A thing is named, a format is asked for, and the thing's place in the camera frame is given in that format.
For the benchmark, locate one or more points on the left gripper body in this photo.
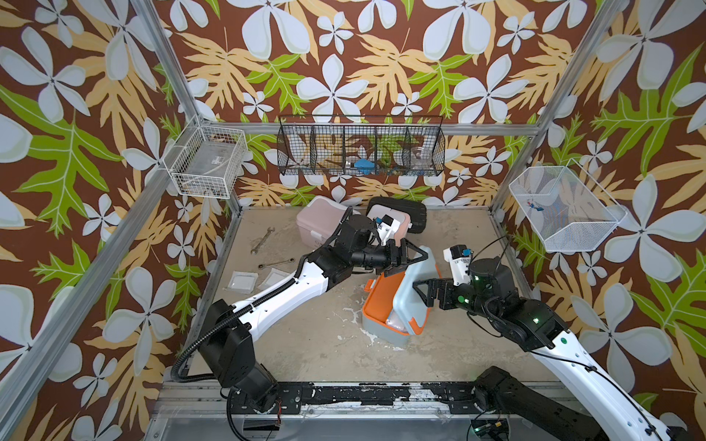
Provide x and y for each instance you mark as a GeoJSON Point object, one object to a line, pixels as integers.
{"type": "Point", "coordinates": [377, 257]}

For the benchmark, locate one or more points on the large steel wrench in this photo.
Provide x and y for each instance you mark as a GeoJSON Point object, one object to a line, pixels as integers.
{"type": "Point", "coordinates": [261, 241]}

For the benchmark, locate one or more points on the blue object in basket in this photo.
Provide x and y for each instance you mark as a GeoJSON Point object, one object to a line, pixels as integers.
{"type": "Point", "coordinates": [364, 167]}

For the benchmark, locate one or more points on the pink first aid kit box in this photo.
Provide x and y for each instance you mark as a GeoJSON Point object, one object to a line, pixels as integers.
{"type": "Point", "coordinates": [318, 220]}

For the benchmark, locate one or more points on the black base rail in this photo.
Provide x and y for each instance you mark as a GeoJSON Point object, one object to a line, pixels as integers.
{"type": "Point", "coordinates": [295, 397]}

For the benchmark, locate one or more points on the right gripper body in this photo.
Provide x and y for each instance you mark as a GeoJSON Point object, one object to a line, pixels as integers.
{"type": "Point", "coordinates": [462, 297]}

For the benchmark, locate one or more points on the blue orange first aid kit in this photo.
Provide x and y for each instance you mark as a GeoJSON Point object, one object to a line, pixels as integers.
{"type": "Point", "coordinates": [408, 309]}

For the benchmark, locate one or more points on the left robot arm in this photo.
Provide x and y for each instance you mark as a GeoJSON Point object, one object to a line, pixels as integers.
{"type": "Point", "coordinates": [224, 350]}

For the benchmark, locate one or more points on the white mesh basket right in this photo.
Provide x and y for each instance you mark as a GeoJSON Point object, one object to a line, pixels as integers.
{"type": "Point", "coordinates": [569, 210]}

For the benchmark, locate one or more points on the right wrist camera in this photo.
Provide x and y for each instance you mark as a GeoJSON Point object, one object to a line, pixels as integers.
{"type": "Point", "coordinates": [459, 257]}

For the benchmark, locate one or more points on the white wire basket left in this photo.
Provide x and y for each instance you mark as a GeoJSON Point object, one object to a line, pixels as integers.
{"type": "Point", "coordinates": [204, 161]}

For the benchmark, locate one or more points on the black plastic case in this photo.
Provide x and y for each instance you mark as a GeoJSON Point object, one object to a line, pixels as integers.
{"type": "Point", "coordinates": [417, 211]}

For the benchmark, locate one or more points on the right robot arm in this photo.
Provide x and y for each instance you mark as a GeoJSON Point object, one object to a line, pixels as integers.
{"type": "Point", "coordinates": [486, 288]}

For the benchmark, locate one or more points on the white first aid kit box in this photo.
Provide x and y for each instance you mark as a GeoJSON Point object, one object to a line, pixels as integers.
{"type": "Point", "coordinates": [404, 219]}

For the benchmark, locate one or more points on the small steel wrench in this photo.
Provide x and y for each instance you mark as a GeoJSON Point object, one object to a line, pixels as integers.
{"type": "Point", "coordinates": [277, 263]}

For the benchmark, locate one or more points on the orange tray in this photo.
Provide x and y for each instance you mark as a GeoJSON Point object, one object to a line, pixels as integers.
{"type": "Point", "coordinates": [379, 302]}

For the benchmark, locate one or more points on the black wire basket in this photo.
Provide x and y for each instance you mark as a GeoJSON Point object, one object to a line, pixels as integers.
{"type": "Point", "coordinates": [330, 145]}

